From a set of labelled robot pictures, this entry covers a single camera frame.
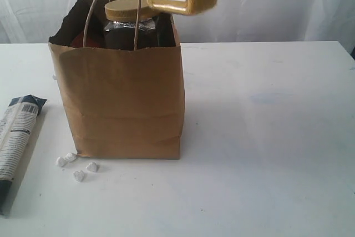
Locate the clear nut jar gold lid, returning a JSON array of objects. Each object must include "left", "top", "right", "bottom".
[{"left": 104, "top": 0, "right": 159, "bottom": 51}]

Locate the small brown paper pouch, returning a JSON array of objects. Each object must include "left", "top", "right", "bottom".
[{"left": 69, "top": 33, "right": 105, "bottom": 49}]

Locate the large brown paper bag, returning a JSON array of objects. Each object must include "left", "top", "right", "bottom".
[{"left": 48, "top": 0, "right": 185, "bottom": 159}]

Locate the white crumpled pellet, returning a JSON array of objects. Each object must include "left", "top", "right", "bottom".
[
  {"left": 85, "top": 162, "right": 99, "bottom": 173},
  {"left": 55, "top": 157, "right": 67, "bottom": 168},
  {"left": 73, "top": 170, "right": 85, "bottom": 182},
  {"left": 64, "top": 153, "right": 77, "bottom": 163}
]

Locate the white backdrop curtain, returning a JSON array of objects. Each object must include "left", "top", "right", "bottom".
[{"left": 1, "top": 0, "right": 354, "bottom": 52}]

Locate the dark blue pasta packet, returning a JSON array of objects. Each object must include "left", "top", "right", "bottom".
[{"left": 1, "top": 94, "right": 47, "bottom": 215}]

